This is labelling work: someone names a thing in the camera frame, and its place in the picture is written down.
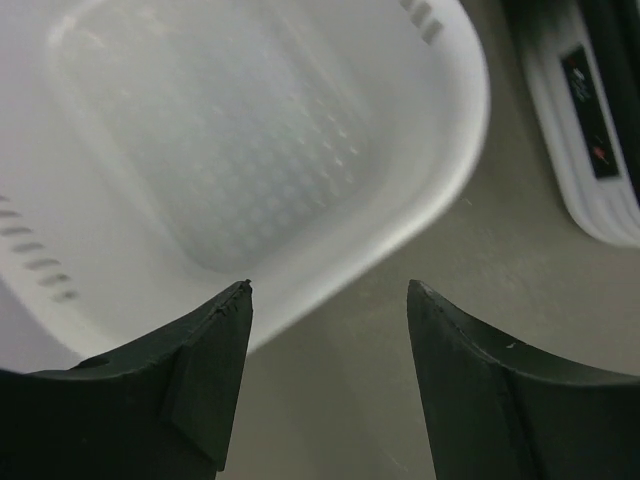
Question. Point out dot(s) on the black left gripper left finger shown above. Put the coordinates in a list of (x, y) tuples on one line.
[(159, 407)]

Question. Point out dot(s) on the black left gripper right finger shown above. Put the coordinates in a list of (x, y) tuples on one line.
[(496, 407)]

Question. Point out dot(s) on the white plastic basket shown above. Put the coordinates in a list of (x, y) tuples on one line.
[(155, 152)]

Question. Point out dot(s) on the white black space suitcase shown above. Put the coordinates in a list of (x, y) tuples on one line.
[(581, 64)]

